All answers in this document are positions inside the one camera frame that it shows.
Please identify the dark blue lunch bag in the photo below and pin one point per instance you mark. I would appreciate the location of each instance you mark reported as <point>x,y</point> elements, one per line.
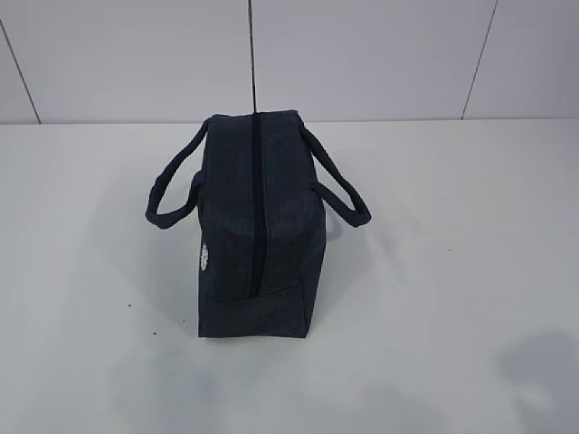
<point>261,185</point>

